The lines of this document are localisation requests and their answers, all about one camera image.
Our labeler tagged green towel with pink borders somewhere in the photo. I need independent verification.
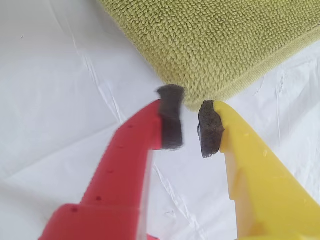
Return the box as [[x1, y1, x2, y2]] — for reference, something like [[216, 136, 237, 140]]
[[96, 0, 320, 113]]

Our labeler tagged white plastic table cover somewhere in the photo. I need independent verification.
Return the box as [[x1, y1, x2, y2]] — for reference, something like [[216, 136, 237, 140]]
[[0, 0, 320, 240]]

